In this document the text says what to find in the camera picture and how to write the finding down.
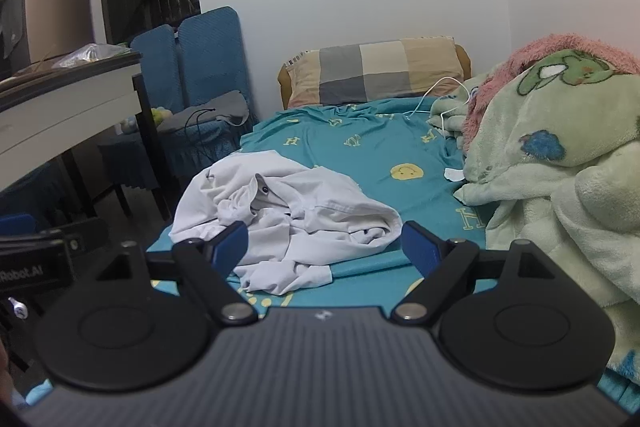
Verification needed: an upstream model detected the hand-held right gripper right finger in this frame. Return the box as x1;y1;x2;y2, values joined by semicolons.
390;221;558;326

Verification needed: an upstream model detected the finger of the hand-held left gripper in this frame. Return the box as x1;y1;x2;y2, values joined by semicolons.
0;213;38;238

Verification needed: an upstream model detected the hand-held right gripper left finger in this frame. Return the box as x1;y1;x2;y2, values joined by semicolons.
95;221;259;326

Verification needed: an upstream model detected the white shirt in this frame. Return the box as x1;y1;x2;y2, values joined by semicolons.
169;150;404;297

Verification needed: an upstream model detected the teal printed bed sheet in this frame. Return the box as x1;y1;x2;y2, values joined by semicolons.
22;96;501;408

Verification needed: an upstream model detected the white table with black legs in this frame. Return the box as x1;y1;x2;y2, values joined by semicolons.
0;52;173;223

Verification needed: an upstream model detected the green fleece blanket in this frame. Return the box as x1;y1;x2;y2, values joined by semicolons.
427;49;640;378

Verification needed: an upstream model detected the grey cloth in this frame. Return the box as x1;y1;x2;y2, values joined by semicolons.
157;90;251;132

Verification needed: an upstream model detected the plush toy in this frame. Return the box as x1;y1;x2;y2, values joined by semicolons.
120;107;173;132

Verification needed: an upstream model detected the brown cushion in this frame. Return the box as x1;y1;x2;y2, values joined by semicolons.
277;44;473;110

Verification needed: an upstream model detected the plaid pillow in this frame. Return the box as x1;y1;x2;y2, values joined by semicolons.
284;36;466;108

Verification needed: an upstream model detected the clear plastic bag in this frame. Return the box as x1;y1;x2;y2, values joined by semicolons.
52;43;132;68

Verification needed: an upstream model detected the pink fuzzy blanket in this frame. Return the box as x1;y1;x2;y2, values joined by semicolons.
462;33;640;152

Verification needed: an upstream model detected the cardboard box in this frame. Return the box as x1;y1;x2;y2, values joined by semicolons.
25;0;96;62

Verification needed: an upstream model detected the black cable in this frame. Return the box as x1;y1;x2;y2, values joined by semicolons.
184;107;217;162

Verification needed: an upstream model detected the white charging cable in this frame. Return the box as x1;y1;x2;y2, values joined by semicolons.
400;77;476;120

